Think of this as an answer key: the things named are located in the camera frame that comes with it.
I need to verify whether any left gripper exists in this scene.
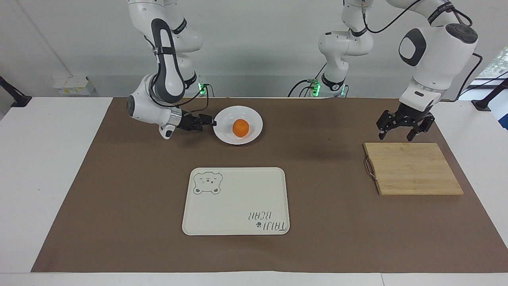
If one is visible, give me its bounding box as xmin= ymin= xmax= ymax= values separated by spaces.
xmin=376 ymin=102 xmax=436 ymax=142

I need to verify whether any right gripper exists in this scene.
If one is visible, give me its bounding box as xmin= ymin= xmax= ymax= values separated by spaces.
xmin=181 ymin=112 xmax=217 ymax=132

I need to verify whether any white round plate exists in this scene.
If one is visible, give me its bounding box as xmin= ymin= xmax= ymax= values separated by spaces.
xmin=213 ymin=105 xmax=264 ymax=145

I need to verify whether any orange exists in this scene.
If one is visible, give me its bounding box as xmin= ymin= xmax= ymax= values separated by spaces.
xmin=232 ymin=119 xmax=250 ymax=138

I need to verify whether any wooden cutting board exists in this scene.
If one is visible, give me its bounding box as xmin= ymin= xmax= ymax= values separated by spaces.
xmin=363 ymin=142 xmax=464 ymax=196

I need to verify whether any cream tray with bear print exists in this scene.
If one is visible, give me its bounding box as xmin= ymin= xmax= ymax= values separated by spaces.
xmin=182 ymin=167 xmax=291 ymax=236

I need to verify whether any black stand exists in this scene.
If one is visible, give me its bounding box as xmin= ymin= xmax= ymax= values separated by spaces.
xmin=471 ymin=77 xmax=508 ymax=111
xmin=0 ymin=75 xmax=33 ymax=108

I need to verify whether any black cable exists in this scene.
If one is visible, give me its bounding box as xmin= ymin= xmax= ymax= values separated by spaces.
xmin=362 ymin=0 xmax=423 ymax=34
xmin=288 ymin=63 xmax=327 ymax=98
xmin=468 ymin=71 xmax=508 ymax=89
xmin=148 ymin=35 xmax=211 ymax=116
xmin=440 ymin=53 xmax=483 ymax=102

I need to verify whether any white wall socket box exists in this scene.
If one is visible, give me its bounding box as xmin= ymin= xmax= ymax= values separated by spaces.
xmin=53 ymin=76 xmax=96 ymax=96

